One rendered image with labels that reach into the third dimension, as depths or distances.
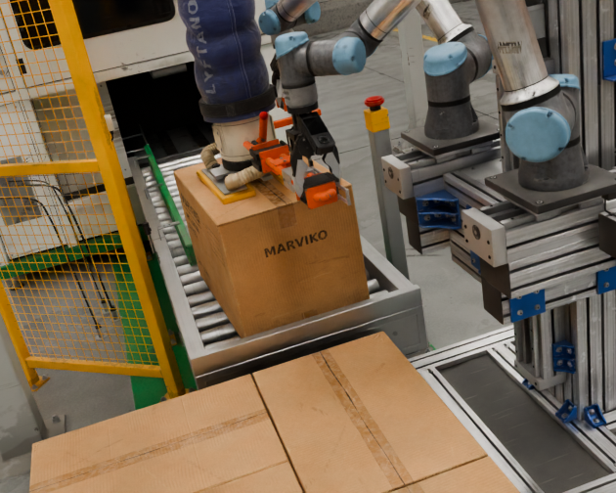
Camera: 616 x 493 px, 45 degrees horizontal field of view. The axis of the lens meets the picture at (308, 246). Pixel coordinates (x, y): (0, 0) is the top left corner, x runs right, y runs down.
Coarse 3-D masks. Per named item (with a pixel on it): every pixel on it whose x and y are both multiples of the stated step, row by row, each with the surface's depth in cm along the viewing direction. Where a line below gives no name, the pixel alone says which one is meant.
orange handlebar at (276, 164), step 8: (320, 112) 238; (280, 120) 233; (288, 120) 234; (248, 144) 216; (272, 160) 196; (280, 160) 195; (288, 160) 194; (272, 168) 196; (280, 168) 191; (320, 192) 170; (328, 192) 170; (320, 200) 170; (328, 200) 171
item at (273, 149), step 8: (264, 144) 207; (272, 144) 208; (280, 144) 208; (256, 152) 205; (264, 152) 200; (272, 152) 201; (280, 152) 201; (288, 152) 202; (256, 160) 205; (264, 160) 201; (256, 168) 204; (264, 168) 201
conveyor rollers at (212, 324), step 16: (176, 160) 410; (192, 160) 404; (144, 176) 398; (176, 192) 361; (160, 208) 343; (160, 224) 326; (176, 240) 304; (176, 256) 294; (192, 272) 279; (368, 272) 250; (192, 288) 263; (208, 288) 264; (192, 304) 254; (208, 304) 248; (208, 320) 239; (224, 320) 240; (208, 336) 230; (224, 336) 231
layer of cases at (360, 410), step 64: (256, 384) 203; (320, 384) 196; (384, 384) 191; (64, 448) 191; (128, 448) 186; (192, 448) 182; (256, 448) 177; (320, 448) 173; (384, 448) 169; (448, 448) 166
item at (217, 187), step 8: (200, 176) 237; (208, 176) 233; (224, 176) 222; (208, 184) 228; (216, 184) 225; (224, 184) 223; (216, 192) 220; (224, 192) 217; (232, 192) 216; (240, 192) 216; (248, 192) 215; (224, 200) 214; (232, 200) 214; (240, 200) 215
